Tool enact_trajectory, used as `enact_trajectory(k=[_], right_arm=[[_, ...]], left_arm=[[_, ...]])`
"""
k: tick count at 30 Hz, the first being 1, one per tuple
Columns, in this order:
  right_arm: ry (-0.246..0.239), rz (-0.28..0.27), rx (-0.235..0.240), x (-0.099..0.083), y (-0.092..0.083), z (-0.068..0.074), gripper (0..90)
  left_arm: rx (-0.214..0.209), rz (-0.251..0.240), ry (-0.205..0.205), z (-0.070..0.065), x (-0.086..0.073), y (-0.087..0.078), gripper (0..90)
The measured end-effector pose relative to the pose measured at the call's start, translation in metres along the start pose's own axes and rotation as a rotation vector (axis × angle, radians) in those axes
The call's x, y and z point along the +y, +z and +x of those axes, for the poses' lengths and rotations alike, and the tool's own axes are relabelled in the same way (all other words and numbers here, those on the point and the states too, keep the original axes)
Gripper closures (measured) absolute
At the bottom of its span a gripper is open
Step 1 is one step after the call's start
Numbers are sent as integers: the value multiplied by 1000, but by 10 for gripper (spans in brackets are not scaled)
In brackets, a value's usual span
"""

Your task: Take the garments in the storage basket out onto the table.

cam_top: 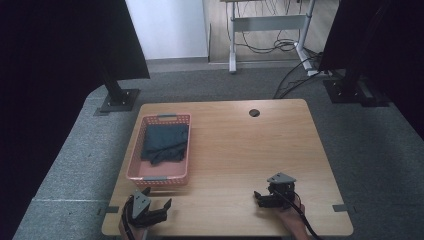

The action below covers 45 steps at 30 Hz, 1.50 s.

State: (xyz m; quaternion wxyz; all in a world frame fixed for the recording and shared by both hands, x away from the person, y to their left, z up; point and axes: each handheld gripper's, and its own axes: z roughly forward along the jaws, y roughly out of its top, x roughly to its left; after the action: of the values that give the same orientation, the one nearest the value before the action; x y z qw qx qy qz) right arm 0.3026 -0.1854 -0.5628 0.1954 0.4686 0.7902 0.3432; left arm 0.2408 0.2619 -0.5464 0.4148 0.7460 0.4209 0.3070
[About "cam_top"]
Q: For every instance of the black table grommet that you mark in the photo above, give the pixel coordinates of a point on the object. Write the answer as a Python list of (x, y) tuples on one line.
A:
[(254, 112)]

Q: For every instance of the white desk frame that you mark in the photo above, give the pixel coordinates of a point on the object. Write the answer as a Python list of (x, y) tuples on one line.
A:
[(266, 23)]

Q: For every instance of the dark blue cloth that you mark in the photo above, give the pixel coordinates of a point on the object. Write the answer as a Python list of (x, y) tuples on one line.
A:
[(165, 143)]

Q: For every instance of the black curtain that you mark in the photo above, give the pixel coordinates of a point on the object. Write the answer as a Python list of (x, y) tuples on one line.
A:
[(50, 83), (393, 50)]

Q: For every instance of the person's left hand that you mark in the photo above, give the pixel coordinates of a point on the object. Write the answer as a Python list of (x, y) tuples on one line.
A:
[(124, 230)]

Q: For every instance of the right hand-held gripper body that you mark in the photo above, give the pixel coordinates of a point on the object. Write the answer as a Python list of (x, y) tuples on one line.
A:
[(282, 188)]

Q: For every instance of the grey table edge bracket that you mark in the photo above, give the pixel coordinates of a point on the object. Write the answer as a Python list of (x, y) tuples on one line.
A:
[(340, 207), (112, 209)]

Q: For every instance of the pink plastic basket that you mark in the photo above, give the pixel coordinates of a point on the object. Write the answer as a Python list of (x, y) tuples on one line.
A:
[(143, 171)]

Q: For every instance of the person's right hand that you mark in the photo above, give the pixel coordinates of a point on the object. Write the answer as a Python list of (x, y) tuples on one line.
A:
[(291, 220)]

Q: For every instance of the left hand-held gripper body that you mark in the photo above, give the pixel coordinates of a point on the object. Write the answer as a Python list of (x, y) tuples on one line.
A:
[(140, 206)]

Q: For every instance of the black metal stand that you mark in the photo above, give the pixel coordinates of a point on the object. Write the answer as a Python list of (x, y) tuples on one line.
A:
[(119, 99), (353, 90)]

